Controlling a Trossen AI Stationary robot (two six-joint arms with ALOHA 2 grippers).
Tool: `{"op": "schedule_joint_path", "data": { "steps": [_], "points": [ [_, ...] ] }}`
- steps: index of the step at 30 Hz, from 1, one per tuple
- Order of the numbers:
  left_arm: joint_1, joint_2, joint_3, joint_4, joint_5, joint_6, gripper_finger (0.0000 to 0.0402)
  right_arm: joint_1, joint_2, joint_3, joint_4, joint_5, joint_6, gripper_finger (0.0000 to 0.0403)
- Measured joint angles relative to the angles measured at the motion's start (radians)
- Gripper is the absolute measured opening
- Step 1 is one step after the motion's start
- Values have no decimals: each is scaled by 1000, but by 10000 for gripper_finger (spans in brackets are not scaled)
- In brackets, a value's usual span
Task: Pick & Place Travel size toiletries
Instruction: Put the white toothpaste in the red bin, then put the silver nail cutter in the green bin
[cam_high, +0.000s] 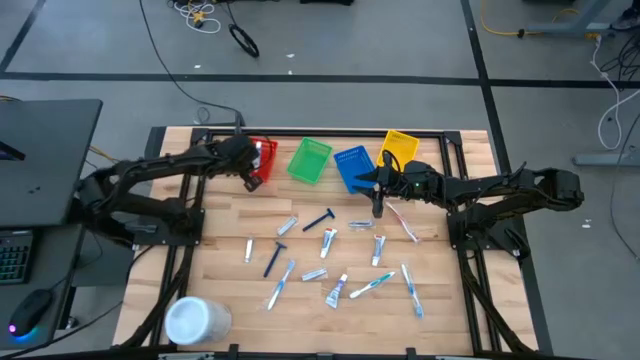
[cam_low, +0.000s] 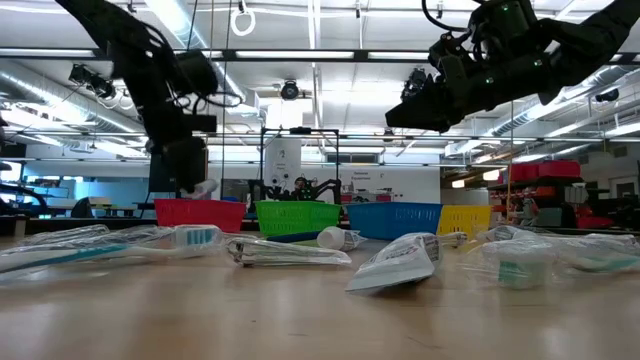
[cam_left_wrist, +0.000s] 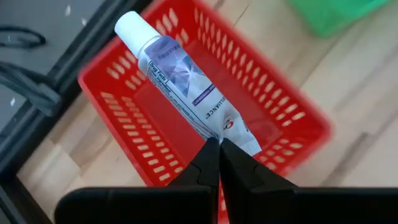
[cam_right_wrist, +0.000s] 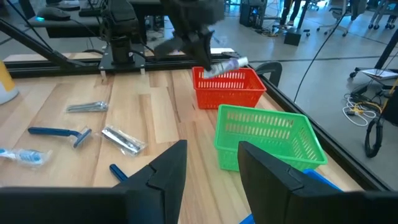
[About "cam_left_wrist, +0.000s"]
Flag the green plastic basket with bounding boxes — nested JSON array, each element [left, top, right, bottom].
[[285, 0, 391, 39]]

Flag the thin black cable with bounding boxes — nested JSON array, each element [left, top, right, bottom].
[[0, 26, 47, 50]]

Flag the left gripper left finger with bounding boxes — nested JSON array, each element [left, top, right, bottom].
[[54, 138, 220, 224]]

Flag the red plastic basket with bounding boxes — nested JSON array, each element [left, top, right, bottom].
[[77, 0, 332, 224]]

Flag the white toothpaste tube purple print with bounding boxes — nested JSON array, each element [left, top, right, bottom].
[[114, 11, 263, 157]]

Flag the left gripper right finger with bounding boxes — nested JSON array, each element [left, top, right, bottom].
[[220, 138, 398, 224]]

